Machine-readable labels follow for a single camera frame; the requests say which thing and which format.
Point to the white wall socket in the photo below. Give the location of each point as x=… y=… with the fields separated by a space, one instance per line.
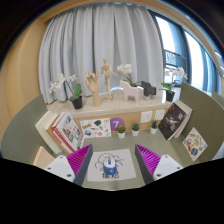
x=146 y=117
x=159 y=115

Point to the spiky aloe in white pot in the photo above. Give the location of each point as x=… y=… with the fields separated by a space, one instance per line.
x=153 y=130

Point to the wooden mannequin figure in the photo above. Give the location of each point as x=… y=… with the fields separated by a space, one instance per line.
x=106 y=75

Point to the white orchid in black pot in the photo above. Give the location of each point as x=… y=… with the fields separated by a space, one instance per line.
x=77 y=102
x=125 y=69
x=170 y=96

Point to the beige card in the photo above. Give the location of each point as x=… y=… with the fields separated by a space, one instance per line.
x=42 y=158

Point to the dark wooden horse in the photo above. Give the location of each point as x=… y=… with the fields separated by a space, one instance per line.
x=148 y=89

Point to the black book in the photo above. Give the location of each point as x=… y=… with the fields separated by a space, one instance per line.
x=172 y=121

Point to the beige wooden ledge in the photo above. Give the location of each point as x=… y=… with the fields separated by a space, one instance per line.
x=110 y=106

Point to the blue and white computer mouse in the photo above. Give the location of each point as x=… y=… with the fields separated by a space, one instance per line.
x=110 y=166

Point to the white sticker sheet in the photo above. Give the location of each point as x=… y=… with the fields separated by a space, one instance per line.
x=95 y=128

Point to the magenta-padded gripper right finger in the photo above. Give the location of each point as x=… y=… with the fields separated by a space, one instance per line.
x=163 y=165

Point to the green succulent in white pot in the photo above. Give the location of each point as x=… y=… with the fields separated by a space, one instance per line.
x=135 y=132

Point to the colourful food sticker sheet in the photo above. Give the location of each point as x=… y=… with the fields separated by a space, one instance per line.
x=194 y=144

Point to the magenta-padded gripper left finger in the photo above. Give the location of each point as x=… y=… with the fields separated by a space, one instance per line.
x=63 y=166

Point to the dark-framed window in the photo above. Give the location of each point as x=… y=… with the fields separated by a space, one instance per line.
x=173 y=43

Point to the white mouse pad with drawing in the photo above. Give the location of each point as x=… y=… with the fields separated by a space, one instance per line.
x=126 y=168

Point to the round-leaf succulent in white pot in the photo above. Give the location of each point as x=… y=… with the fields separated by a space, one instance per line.
x=121 y=134

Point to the wooden hand model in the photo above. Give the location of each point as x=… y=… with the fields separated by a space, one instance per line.
x=92 y=85

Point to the purple round number sign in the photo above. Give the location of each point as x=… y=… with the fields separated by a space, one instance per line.
x=116 y=124

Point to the red and white magazine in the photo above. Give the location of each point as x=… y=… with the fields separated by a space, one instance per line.
x=70 y=131

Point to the pink wooden horse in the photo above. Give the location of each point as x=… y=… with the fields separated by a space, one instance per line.
x=129 y=91

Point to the light grey curtain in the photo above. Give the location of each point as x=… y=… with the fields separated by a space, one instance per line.
x=100 y=33

